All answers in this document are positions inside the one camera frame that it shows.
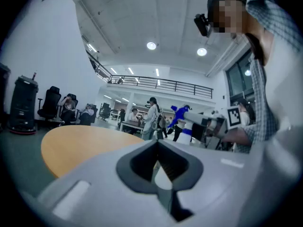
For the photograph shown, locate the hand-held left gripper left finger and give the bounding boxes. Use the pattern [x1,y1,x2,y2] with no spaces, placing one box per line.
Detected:
[35,140,177,227]

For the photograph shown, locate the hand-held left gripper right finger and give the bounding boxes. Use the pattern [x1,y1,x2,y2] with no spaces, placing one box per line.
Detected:
[158,125,303,227]

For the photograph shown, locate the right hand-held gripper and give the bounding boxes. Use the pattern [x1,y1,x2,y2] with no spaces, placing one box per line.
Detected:
[183,105,242,149]

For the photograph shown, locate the white spray bottle blue nozzle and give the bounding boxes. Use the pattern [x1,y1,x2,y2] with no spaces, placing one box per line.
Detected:
[167,105,193,144]

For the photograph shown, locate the person's right forearm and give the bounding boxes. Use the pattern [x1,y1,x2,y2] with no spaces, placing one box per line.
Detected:
[222,124,279,154]

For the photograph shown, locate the black balcony railing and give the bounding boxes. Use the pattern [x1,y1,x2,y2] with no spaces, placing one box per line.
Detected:
[86,51,214,99]

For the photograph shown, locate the round wooden table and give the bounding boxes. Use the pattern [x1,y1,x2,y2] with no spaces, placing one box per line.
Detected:
[40,124,146,179]

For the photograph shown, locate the dark framed window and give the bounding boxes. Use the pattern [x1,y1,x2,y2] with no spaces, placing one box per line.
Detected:
[225,48,256,99]

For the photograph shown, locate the white office desk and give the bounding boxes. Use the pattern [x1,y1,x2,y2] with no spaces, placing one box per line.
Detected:
[120,121,145,133]

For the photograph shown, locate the black office chair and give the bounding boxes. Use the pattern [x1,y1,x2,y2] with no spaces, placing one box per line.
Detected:
[79,105,98,125]
[99,102,111,122]
[59,93,80,125]
[37,86,62,129]

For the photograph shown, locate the person's torso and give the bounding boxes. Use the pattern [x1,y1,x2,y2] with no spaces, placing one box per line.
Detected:
[245,0,303,151]

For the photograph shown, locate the person's head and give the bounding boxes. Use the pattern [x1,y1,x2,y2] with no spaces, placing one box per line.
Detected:
[207,0,249,36]

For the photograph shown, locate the black wheeled cart red base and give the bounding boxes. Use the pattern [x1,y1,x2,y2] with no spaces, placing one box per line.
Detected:
[9,75,39,135]

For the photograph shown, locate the tall black cabinet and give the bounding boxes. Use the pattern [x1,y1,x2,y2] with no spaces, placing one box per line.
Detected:
[0,64,11,127]

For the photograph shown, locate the black head-worn camera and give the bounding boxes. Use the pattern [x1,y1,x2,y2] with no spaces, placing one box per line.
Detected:
[194,13,214,38]

